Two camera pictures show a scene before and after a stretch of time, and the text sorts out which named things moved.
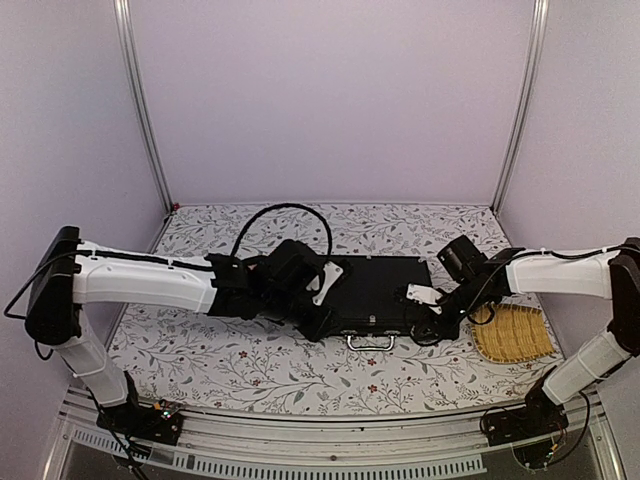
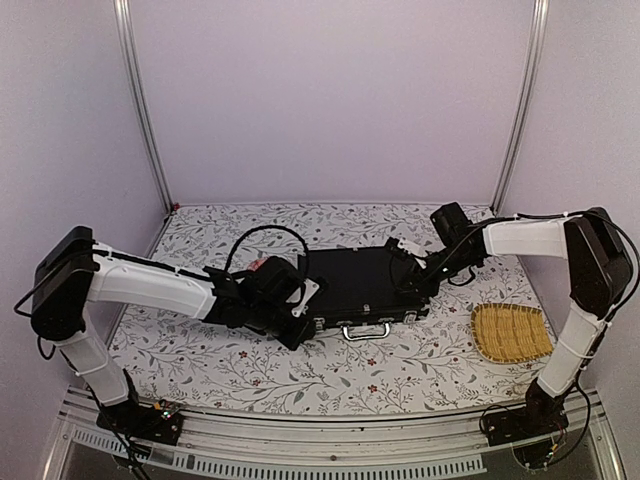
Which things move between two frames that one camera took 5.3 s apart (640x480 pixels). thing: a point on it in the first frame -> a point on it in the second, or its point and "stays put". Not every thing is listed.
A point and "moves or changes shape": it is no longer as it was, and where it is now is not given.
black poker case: [365, 302] moves or changes shape
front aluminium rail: [579, 449] stays put
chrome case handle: [375, 348] -> [344, 330]
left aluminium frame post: [124, 16] stays put
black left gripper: [319, 329] -> [304, 332]
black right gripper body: [468, 298] -> [455, 265]
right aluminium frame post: [541, 11] stays put
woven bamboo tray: [515, 333] stays put
